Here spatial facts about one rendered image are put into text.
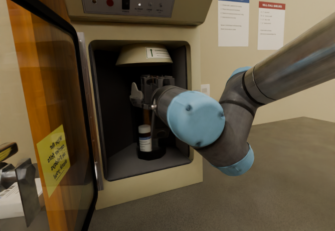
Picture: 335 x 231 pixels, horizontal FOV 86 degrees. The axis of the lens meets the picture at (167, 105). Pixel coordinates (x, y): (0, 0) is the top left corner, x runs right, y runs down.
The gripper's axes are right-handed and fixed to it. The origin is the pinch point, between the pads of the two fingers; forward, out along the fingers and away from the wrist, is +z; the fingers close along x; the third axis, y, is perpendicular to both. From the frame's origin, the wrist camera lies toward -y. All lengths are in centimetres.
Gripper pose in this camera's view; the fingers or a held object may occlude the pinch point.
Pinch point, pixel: (147, 97)
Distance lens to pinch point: 57.7
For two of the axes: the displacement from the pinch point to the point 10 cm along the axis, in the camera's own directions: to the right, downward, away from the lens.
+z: -3.3, -2.0, 9.2
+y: -0.3, -9.7, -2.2
